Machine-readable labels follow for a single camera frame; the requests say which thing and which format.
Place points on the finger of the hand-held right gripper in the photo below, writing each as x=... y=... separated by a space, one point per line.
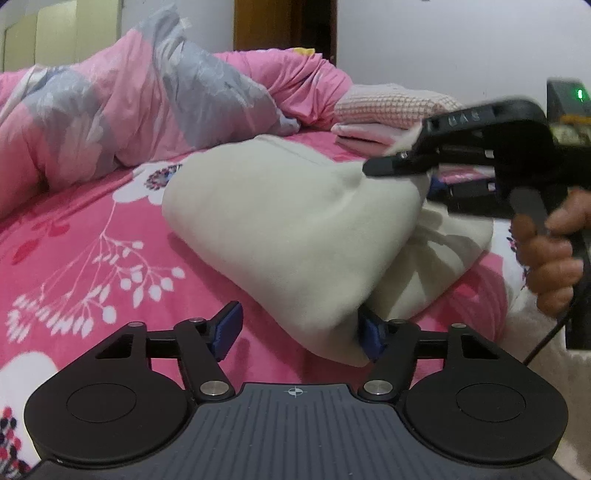
x=471 y=196
x=406 y=165

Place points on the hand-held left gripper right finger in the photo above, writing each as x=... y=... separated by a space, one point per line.
x=371 y=337

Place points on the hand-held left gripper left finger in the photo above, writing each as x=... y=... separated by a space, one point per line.
x=228 y=327

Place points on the cream hoodie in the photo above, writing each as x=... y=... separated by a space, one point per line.
x=286 y=221

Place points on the person's right hand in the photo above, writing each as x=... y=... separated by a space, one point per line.
x=549 y=267

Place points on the folded pale pink garment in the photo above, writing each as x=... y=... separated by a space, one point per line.
x=364 y=136

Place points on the folded checked waffle cloth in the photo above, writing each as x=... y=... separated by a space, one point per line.
x=392 y=104

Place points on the pink floral bed sheet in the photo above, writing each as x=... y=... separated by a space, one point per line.
x=83 y=240

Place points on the brown wooden door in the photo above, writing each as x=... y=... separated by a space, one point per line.
x=286 y=23

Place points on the pink grey floral duvet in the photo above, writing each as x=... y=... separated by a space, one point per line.
x=115 y=106

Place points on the pale green wardrobe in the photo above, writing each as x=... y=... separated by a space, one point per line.
x=60 y=32

